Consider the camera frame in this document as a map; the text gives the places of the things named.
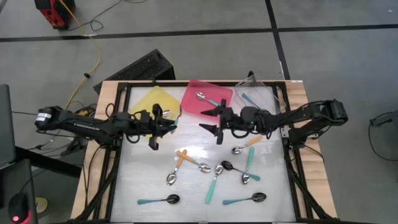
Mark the grey monitor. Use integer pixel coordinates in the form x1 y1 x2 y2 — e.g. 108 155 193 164
0 83 17 170

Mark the black side desk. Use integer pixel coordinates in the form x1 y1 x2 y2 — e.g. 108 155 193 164
0 158 40 224

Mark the yellow plastic bin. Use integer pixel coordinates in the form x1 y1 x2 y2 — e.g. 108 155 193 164
128 86 182 128

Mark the clear plastic bin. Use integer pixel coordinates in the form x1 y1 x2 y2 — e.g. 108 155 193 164
234 75 287 129

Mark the red and black box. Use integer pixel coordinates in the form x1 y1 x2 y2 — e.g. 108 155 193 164
34 0 76 31

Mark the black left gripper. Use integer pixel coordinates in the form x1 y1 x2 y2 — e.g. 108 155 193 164
137 103 178 151

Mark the silver spoon teal handle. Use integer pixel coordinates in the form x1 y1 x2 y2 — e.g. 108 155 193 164
196 91 222 108
170 116 181 135
241 146 256 185
204 164 224 205

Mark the pink plastic bin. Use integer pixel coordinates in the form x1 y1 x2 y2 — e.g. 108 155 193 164
180 78 234 124

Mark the round yellow floor sticker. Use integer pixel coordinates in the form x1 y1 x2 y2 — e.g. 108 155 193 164
34 197 49 215

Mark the black desk beam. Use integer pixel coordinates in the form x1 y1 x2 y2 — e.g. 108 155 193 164
15 145 83 179

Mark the black metal table frame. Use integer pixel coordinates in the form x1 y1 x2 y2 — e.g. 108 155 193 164
67 81 343 224

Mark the yellow floor cable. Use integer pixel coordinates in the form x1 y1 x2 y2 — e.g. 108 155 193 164
58 0 102 125

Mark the white glossy work sheet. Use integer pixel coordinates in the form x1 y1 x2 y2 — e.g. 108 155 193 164
110 85 297 223

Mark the black computer mouse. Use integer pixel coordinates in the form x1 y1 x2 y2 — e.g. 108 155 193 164
7 192 31 224

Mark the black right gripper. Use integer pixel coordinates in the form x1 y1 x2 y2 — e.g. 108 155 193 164
198 98 246 146

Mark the thin black floor cable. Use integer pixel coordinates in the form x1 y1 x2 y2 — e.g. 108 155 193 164
368 123 398 162
67 0 149 32

